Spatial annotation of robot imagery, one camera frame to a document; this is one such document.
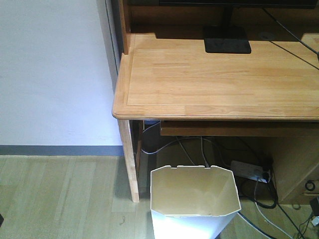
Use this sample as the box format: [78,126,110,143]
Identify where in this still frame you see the white plastic trash bin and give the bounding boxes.
[150,165,241,239]

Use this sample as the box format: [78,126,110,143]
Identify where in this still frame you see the black cable on desk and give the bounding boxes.
[260,6,319,68]

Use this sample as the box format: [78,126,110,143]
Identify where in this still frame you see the wooden desk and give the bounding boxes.
[113,0,319,202]

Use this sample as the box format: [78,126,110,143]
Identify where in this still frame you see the white cable under desk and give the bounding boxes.
[141,136,210,168]

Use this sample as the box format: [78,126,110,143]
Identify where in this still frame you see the black monitor with stand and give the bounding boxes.
[159,0,317,54]

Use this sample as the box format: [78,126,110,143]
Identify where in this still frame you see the white power strip under desk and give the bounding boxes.
[230,160,271,183]

